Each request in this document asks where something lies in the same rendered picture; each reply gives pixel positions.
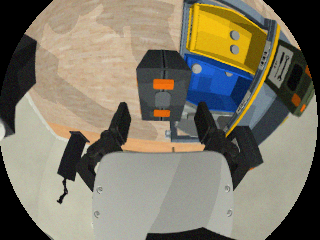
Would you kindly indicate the blue bin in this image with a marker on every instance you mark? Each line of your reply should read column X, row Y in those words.
column 214, row 87

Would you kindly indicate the yellow open bin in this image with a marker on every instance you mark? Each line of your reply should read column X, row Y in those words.
column 213, row 39

